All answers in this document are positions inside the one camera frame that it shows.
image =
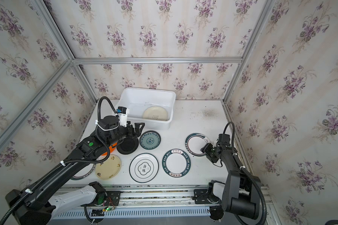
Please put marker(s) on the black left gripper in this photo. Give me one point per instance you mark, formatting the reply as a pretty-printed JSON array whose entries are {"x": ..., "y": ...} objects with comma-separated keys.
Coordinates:
[{"x": 137, "y": 131}]

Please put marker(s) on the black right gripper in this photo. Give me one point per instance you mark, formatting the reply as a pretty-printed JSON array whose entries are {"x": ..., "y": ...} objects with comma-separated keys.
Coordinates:
[{"x": 211, "y": 150}]

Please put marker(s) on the white plate green red rim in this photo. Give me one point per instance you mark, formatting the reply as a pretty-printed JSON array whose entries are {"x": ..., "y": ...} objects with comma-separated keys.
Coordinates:
[{"x": 195, "y": 142}]

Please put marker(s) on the cream bear plate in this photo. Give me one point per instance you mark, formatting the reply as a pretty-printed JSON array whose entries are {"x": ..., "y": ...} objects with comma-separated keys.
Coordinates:
[{"x": 155, "y": 113}]

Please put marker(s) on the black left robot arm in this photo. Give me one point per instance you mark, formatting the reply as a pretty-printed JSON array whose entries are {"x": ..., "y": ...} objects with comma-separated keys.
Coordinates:
[{"x": 31, "y": 206}]

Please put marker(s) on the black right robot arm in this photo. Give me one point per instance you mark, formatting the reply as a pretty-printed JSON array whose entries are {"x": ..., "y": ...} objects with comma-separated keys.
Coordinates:
[{"x": 241, "y": 193}]

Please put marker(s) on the white plastic bin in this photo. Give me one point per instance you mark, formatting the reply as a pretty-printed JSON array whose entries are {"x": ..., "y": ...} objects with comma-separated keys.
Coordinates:
[{"x": 137, "y": 100}]

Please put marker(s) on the teal blue floral plate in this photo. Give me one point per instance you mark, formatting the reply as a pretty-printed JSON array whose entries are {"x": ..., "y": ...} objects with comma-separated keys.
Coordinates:
[{"x": 150, "y": 140}]

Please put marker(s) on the orange plate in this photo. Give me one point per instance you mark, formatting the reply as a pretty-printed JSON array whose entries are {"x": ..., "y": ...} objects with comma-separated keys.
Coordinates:
[{"x": 105, "y": 150}]

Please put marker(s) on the white plate black rim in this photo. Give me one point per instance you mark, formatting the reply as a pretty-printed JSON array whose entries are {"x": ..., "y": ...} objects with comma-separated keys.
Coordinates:
[{"x": 144, "y": 168}]

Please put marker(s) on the white plate green lettered rim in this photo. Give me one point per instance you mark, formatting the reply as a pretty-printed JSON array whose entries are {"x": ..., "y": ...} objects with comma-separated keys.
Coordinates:
[{"x": 176, "y": 163}]

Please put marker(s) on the yellowish cream plate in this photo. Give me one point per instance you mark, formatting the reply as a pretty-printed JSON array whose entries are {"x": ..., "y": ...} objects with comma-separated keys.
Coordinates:
[{"x": 108, "y": 169}]

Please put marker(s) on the white green rim plate left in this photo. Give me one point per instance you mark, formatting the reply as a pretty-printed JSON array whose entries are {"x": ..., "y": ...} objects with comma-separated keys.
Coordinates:
[{"x": 83, "y": 173}]

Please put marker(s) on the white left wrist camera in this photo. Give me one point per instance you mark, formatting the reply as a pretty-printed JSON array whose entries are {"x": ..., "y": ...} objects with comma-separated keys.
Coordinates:
[{"x": 122, "y": 114}]

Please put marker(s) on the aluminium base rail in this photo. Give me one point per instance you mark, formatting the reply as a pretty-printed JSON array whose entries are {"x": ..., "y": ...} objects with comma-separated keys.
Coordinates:
[{"x": 141, "y": 201}]

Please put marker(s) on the aluminium frame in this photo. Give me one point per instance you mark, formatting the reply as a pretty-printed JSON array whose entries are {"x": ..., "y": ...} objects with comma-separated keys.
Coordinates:
[{"x": 57, "y": 58}]

